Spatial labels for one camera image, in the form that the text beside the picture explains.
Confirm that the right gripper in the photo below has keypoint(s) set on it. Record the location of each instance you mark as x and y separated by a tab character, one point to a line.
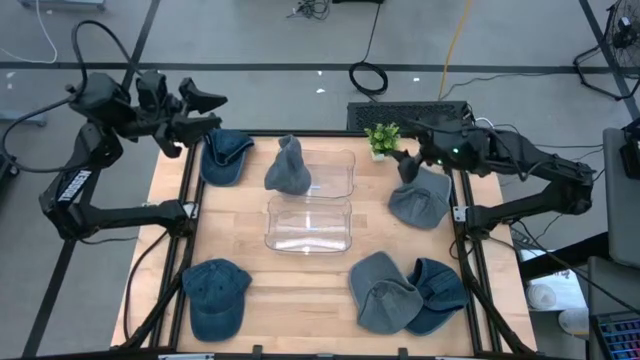
442	150

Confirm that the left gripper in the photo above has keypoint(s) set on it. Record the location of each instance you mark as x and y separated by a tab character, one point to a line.
160	115

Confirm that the grey denim cap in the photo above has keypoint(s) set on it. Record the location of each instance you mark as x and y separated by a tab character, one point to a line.
287	175
385	300
420	205

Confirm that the dark blue denim cap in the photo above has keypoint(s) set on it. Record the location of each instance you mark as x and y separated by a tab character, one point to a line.
215	300
442	295
225	165

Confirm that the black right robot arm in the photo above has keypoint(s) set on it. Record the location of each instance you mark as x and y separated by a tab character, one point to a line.
525	200

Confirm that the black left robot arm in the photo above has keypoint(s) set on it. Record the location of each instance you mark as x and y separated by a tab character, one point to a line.
125	217

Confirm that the green plant in white pot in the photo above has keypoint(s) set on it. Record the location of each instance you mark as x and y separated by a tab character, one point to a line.
382	137

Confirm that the black mesh computer tower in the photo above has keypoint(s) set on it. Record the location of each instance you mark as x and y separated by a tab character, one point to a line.
380	112

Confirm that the clear plastic bin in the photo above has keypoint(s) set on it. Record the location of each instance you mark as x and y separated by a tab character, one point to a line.
335	175
310	225

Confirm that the grey metal bar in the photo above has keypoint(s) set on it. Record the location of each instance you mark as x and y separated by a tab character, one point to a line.
22	119
60	4

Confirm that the black bar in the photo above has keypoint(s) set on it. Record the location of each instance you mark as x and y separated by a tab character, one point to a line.
565	255

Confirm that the white round object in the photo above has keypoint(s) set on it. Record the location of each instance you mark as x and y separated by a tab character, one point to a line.
574	321
542	296

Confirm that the black box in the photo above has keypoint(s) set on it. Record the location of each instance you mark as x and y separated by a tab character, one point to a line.
7	165

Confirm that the grey table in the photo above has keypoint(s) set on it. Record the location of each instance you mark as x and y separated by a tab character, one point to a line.
622	210

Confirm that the black device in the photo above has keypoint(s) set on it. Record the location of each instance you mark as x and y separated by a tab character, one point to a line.
632	155

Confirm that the black floor fan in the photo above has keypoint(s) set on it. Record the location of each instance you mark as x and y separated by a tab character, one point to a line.
627	35

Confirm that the backlit keyboard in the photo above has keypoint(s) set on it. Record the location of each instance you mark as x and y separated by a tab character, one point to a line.
620	340

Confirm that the black aluminium table frame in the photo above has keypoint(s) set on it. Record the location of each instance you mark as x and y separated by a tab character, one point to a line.
320	133

